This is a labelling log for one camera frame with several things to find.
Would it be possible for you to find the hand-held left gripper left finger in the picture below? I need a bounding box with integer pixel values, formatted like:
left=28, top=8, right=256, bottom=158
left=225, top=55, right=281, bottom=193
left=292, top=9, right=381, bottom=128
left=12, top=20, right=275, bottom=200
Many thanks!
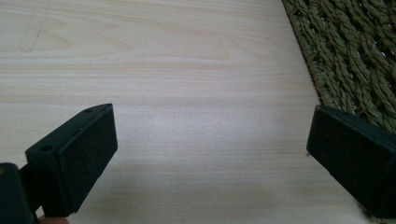
left=19, top=103, right=119, bottom=218

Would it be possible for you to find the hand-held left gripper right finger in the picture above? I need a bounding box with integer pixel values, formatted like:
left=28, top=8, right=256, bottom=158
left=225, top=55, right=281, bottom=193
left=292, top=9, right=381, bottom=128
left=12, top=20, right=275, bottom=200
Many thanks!
left=305, top=105, right=396, bottom=219

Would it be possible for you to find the woven straw mat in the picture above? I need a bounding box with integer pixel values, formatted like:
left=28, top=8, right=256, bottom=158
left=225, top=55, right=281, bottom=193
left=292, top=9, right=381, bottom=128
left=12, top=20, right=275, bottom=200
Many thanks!
left=281, top=0, right=396, bottom=135

